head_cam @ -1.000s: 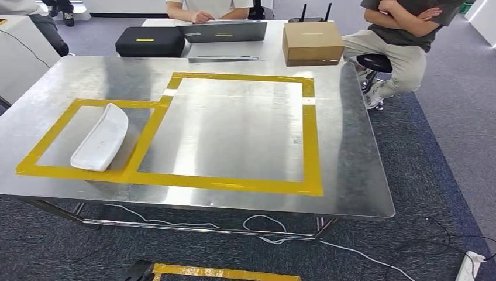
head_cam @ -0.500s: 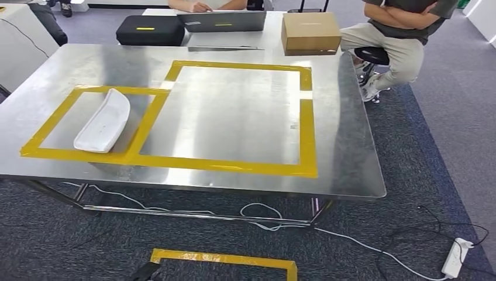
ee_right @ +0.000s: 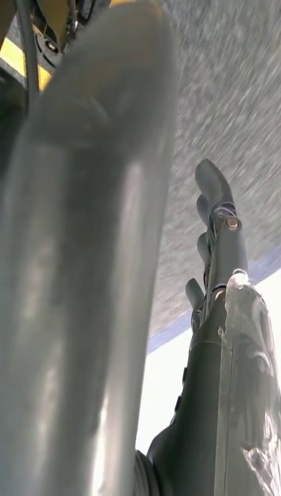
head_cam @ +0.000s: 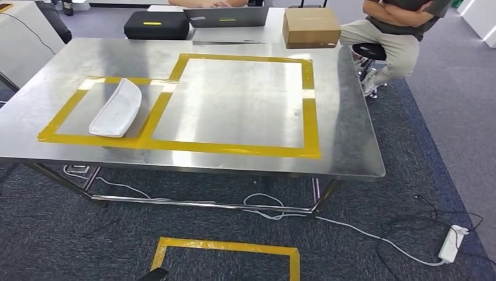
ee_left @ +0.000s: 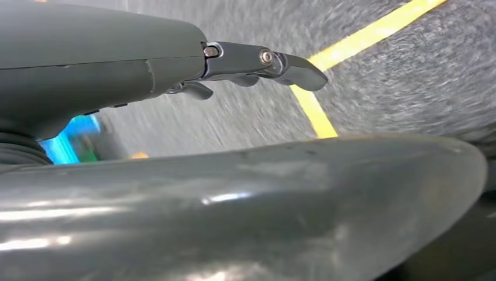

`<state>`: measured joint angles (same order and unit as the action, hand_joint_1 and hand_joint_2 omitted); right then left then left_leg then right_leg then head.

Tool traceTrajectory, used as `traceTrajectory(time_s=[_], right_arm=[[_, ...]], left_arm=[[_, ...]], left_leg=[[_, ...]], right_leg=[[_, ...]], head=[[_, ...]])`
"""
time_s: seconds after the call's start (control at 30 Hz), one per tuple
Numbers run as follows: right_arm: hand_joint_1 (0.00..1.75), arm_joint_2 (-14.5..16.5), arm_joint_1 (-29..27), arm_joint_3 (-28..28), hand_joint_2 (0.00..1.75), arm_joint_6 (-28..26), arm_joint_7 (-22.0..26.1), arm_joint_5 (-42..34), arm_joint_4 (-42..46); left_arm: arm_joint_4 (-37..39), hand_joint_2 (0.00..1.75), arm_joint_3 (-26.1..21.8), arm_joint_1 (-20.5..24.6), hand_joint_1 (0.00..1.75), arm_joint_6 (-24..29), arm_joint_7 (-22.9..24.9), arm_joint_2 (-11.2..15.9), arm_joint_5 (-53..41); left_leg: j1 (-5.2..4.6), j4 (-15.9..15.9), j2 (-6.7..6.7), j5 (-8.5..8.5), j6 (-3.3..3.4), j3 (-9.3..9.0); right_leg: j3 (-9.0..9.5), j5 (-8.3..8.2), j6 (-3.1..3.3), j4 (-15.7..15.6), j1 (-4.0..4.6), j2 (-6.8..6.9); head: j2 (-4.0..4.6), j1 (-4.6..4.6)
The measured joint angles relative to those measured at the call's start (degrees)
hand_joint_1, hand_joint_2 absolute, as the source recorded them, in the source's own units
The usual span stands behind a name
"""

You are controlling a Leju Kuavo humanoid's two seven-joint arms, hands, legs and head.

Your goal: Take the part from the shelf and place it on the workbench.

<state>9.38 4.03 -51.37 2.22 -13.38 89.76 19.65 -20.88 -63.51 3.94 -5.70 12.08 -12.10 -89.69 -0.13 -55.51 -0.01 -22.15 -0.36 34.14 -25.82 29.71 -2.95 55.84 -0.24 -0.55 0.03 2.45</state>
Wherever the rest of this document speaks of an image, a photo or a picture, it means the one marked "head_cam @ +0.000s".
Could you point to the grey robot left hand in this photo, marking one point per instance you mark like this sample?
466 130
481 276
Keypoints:
155 275

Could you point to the white car body panel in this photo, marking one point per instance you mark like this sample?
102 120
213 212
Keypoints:
116 112

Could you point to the stainless steel workbench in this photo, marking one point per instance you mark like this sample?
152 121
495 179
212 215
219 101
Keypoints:
348 116

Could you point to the yellow floor tape outline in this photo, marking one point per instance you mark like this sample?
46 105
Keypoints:
232 246

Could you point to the silver floor socket box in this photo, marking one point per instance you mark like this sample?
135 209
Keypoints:
77 169

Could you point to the large yellow tape rectangle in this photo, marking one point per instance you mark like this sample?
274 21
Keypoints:
310 128

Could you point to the black hard case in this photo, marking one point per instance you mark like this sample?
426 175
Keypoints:
155 29

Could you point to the grey laptop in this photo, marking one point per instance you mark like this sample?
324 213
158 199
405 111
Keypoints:
232 15

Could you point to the brown cardboard box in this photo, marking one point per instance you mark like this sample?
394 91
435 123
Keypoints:
310 27

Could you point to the white power strip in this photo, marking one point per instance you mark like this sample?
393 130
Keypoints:
449 246

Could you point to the black router with antennas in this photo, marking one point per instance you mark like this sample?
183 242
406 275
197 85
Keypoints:
302 3

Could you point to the chrome swivel stool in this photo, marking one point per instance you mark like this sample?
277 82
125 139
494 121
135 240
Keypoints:
368 51

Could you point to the white display plinth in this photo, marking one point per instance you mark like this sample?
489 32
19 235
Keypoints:
480 15

